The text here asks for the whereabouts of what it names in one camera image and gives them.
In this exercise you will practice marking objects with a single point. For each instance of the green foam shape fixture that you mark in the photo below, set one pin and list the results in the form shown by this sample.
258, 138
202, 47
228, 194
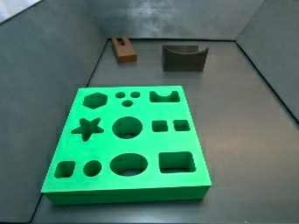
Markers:
129, 148

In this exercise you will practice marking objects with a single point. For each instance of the dark grey curved stand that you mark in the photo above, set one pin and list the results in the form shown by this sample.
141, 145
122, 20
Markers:
184, 58

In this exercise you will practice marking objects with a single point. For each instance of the brown square-circle peg object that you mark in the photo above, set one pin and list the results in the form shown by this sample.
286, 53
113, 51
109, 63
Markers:
125, 50

